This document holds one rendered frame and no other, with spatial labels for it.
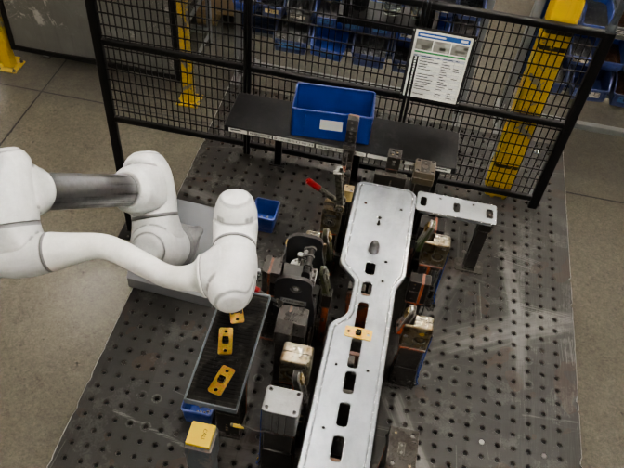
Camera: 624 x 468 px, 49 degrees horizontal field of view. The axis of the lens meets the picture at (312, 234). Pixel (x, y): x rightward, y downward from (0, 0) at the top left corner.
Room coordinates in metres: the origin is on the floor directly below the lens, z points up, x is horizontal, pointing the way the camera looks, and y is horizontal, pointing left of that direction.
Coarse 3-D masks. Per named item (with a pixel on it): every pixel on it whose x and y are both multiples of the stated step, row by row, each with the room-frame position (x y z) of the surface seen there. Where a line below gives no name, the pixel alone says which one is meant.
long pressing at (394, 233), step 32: (384, 192) 1.81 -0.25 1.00; (352, 224) 1.63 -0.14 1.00; (384, 224) 1.65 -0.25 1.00; (352, 256) 1.49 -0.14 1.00; (384, 256) 1.50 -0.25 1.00; (384, 288) 1.37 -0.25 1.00; (352, 320) 1.23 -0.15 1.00; (384, 320) 1.24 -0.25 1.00; (384, 352) 1.13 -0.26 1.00; (320, 384) 1.00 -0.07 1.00; (320, 416) 0.90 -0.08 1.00; (352, 416) 0.91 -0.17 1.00; (320, 448) 0.81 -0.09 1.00; (352, 448) 0.82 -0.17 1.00
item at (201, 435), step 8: (192, 424) 0.76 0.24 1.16; (200, 424) 0.76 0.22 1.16; (208, 424) 0.76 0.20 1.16; (192, 432) 0.74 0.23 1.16; (200, 432) 0.74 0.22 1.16; (208, 432) 0.74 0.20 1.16; (192, 440) 0.72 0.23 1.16; (200, 440) 0.72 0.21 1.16; (208, 440) 0.72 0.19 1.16; (208, 448) 0.70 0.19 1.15
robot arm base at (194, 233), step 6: (186, 228) 1.59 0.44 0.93; (192, 228) 1.59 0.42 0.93; (198, 228) 1.59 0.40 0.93; (192, 234) 1.57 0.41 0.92; (198, 234) 1.58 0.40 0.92; (192, 240) 1.55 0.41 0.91; (198, 240) 1.56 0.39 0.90; (192, 246) 1.53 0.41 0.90; (192, 252) 1.52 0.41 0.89; (192, 258) 1.52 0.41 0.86; (186, 264) 1.50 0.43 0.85
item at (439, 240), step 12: (432, 240) 1.59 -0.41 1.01; (444, 240) 1.56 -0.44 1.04; (420, 252) 1.58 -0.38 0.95; (432, 252) 1.55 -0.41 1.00; (444, 252) 1.54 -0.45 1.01; (420, 264) 1.55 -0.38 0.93; (432, 264) 1.54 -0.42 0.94; (444, 264) 1.54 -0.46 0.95; (432, 276) 1.55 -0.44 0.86; (432, 288) 1.54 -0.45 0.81; (432, 300) 1.57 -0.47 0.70
